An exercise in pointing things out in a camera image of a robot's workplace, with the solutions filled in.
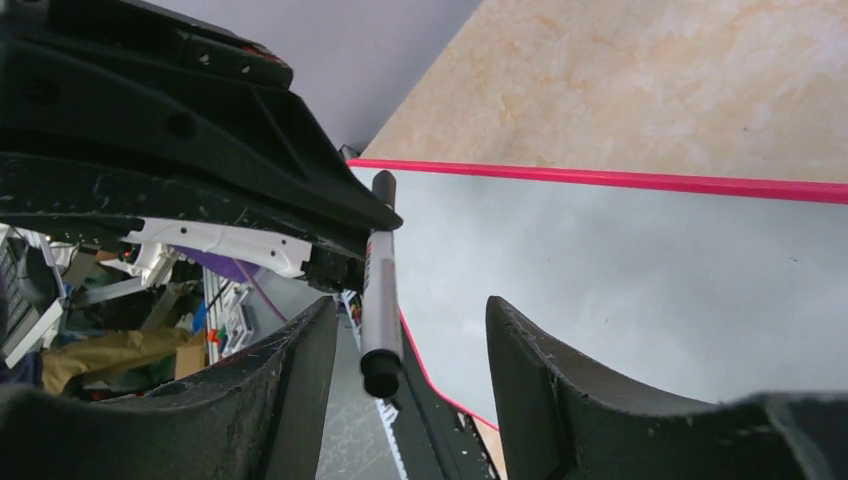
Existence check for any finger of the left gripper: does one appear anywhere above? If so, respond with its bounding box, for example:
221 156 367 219
252 89 403 231

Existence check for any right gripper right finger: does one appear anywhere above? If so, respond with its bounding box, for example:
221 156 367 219
486 296 847 479

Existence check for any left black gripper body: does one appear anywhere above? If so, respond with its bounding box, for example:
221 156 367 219
1 1 368 292

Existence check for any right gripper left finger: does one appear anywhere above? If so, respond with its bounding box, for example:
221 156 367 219
1 296 338 479

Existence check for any black white marker pen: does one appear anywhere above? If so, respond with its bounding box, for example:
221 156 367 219
359 169 405 400

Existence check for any pink framed whiteboard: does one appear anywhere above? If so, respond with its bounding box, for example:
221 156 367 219
350 159 847 423

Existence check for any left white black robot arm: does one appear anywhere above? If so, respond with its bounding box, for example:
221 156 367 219
1 1 402 291

